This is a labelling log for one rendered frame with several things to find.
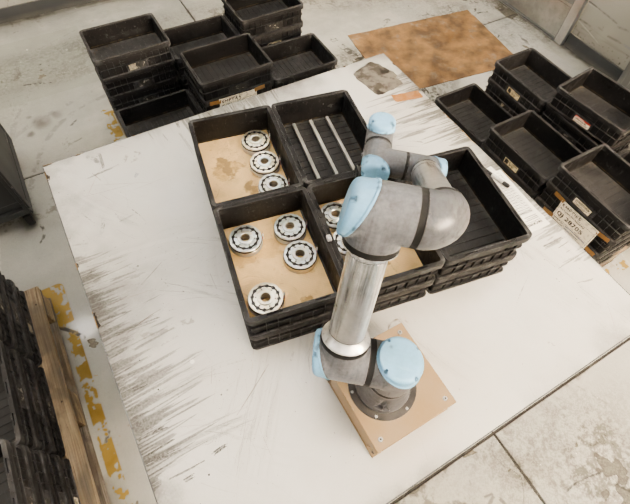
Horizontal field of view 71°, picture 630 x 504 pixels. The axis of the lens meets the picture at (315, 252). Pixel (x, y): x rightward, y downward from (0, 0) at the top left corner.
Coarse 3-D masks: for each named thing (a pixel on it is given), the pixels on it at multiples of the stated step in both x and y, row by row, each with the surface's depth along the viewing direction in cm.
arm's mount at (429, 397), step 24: (384, 336) 129; (408, 336) 130; (336, 384) 123; (432, 384) 123; (360, 408) 118; (408, 408) 119; (432, 408) 120; (360, 432) 122; (384, 432) 116; (408, 432) 116
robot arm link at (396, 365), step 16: (384, 352) 102; (400, 352) 103; (416, 352) 104; (368, 368) 102; (384, 368) 101; (400, 368) 101; (416, 368) 102; (368, 384) 104; (384, 384) 103; (400, 384) 100
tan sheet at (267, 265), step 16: (256, 224) 145; (272, 224) 145; (272, 240) 142; (304, 240) 142; (256, 256) 138; (272, 256) 138; (240, 272) 135; (256, 272) 135; (272, 272) 136; (288, 272) 136; (320, 272) 136; (288, 288) 133; (304, 288) 133; (320, 288) 133; (288, 304) 130
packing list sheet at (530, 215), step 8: (488, 168) 180; (504, 176) 177; (512, 184) 175; (504, 192) 173; (512, 192) 173; (520, 192) 173; (512, 200) 171; (520, 200) 171; (520, 208) 169; (528, 208) 169; (520, 216) 167; (528, 216) 167; (536, 216) 167; (544, 216) 167; (528, 224) 165; (536, 224) 165; (544, 224) 165
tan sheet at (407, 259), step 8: (320, 208) 149; (408, 248) 142; (400, 256) 140; (408, 256) 141; (416, 256) 141; (392, 264) 139; (400, 264) 139; (408, 264) 139; (416, 264) 139; (392, 272) 137; (400, 272) 137
